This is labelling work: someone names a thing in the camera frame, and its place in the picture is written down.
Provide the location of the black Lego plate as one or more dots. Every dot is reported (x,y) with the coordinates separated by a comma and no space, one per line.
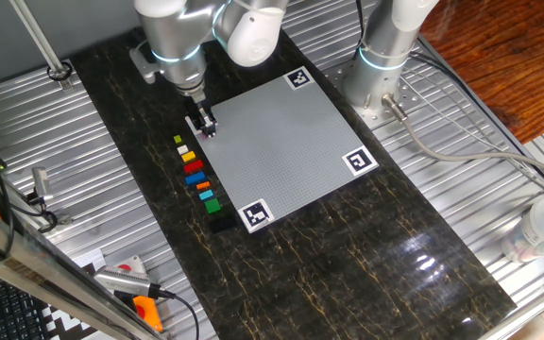
(222,223)

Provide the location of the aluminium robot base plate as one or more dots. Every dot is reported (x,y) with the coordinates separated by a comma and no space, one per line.
(378,119)

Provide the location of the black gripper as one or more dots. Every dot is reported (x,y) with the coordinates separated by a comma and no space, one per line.
(196,101)

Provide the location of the small lime Lego brick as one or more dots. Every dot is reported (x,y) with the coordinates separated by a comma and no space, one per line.
(178,139)

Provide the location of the grey Lego baseplate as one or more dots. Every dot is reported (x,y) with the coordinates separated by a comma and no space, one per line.
(277,141)

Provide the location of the metal frame bar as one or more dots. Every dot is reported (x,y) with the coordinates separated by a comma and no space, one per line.
(26,257)

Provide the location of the white box with red button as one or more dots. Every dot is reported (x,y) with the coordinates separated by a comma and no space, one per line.
(130,264)

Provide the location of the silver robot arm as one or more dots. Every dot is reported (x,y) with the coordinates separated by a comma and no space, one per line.
(173,28)

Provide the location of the white Lego brick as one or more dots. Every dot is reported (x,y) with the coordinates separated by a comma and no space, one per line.
(182,149)

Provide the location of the light blue Lego brick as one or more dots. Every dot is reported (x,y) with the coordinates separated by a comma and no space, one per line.
(206,194)

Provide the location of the square green Lego plate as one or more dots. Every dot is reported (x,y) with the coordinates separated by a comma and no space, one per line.
(212,205)

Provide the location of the black keyboard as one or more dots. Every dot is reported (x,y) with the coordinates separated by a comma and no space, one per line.
(3,311)

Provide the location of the long blue Lego brick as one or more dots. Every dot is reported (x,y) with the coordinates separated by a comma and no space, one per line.
(195,178)

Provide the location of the metal camera mount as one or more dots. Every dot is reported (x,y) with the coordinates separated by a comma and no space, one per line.
(47,219)

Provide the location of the silver depth camera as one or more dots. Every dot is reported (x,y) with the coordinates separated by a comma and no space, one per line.
(42,184)
(125,282)

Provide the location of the metal pole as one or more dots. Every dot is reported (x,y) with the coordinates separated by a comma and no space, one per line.
(39,35)

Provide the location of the black marble pattern mat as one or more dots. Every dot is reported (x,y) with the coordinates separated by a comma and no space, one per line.
(324,283)

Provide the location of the narrow orange Lego brick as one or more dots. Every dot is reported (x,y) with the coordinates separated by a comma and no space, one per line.
(203,185)

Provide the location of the black white marker tag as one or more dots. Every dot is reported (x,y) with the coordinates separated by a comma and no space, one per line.
(256,215)
(189,121)
(360,160)
(299,78)

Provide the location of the orange emergency stop box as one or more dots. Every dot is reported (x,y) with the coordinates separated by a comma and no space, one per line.
(149,311)

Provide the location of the yellow Lego brick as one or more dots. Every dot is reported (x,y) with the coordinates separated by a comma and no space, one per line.
(188,156)

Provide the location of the long red Lego brick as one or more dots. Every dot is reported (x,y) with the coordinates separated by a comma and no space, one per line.
(193,166)

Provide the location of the large black white marker board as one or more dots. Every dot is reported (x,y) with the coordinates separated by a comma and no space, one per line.
(71,328)

